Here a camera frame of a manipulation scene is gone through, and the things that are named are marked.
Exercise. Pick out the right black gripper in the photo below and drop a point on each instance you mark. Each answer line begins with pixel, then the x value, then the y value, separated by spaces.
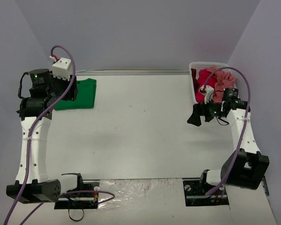
pixel 203 112

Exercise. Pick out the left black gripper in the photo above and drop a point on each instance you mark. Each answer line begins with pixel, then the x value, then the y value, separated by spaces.
pixel 70 87

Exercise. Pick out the green t shirt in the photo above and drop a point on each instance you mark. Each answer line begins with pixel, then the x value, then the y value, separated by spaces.
pixel 85 98

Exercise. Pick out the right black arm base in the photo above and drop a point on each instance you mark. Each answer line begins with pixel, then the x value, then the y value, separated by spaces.
pixel 195 194

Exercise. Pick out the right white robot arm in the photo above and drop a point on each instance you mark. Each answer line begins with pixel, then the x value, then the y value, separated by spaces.
pixel 246 166

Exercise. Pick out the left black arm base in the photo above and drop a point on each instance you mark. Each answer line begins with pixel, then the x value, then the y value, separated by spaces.
pixel 77 193

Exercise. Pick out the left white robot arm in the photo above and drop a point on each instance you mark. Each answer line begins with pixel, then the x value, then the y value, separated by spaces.
pixel 32 184

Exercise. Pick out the red t shirt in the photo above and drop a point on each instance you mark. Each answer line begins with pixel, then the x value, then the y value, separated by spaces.
pixel 203 76

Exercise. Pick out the pink t shirt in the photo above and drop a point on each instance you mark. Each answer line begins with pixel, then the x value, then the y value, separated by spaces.
pixel 220 81

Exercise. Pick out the white plastic basket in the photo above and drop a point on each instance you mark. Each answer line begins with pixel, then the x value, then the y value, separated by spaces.
pixel 195 67

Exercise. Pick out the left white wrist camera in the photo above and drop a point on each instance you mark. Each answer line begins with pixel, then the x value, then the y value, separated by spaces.
pixel 61 69

